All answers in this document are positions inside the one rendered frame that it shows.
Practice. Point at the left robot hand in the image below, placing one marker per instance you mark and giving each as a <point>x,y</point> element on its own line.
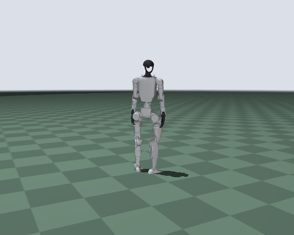
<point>132,120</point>

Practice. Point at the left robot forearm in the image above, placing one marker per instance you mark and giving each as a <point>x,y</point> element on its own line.
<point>134,104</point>

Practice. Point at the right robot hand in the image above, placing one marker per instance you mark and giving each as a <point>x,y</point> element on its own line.
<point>163,119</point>

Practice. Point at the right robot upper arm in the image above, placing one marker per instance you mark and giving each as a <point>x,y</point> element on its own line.
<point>160,83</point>

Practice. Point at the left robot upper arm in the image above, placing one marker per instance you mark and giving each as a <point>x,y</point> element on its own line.
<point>135,87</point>

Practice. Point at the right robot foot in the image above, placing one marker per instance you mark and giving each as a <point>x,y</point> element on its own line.
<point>154,171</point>

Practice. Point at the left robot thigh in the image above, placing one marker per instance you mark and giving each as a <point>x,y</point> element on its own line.
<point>137,127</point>

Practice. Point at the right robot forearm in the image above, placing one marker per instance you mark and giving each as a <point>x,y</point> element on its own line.
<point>162,105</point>

